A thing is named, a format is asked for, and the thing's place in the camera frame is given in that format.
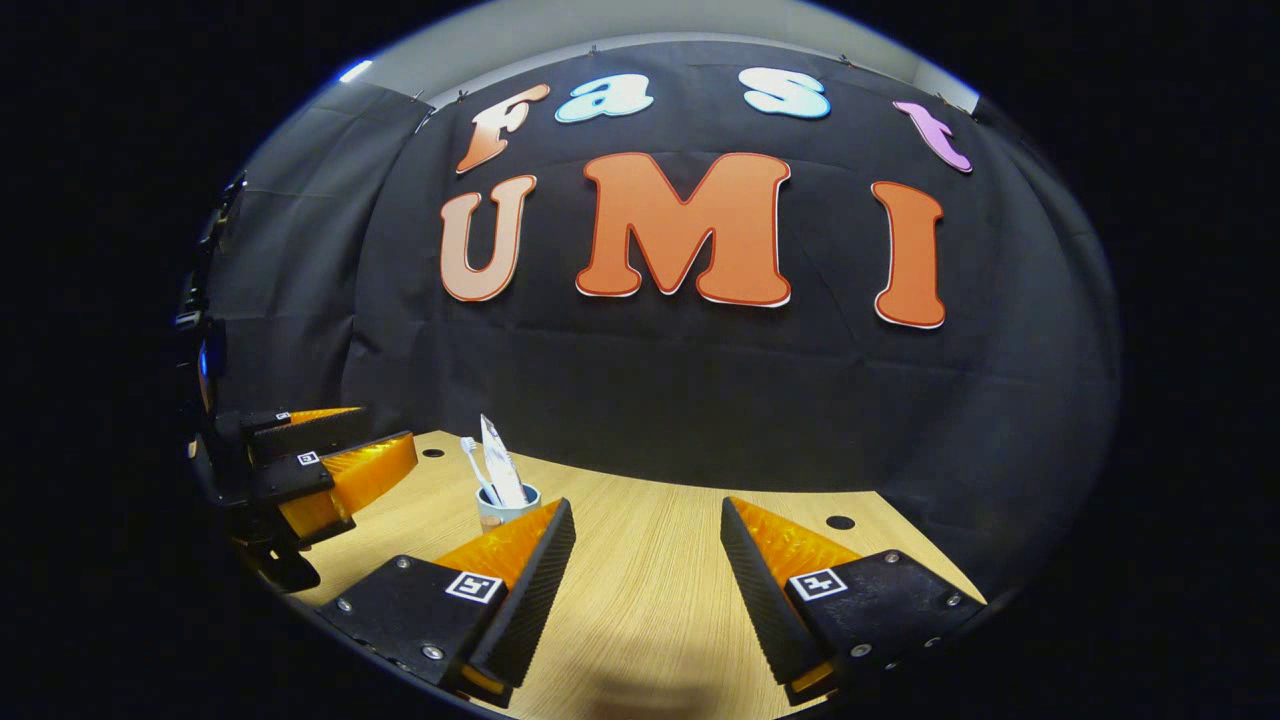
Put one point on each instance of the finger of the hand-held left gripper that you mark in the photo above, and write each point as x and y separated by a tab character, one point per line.
310	432
370	470

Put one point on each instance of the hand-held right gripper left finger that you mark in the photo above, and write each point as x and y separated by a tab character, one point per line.
530	600

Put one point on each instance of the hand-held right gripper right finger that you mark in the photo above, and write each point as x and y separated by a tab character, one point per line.
765	600

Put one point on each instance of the white toothbrush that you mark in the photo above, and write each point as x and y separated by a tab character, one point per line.
472	455

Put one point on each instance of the white toothpaste tube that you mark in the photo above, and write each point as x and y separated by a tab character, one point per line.
502	470

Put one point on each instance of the wooden desktop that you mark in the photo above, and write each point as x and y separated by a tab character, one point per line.
650	580

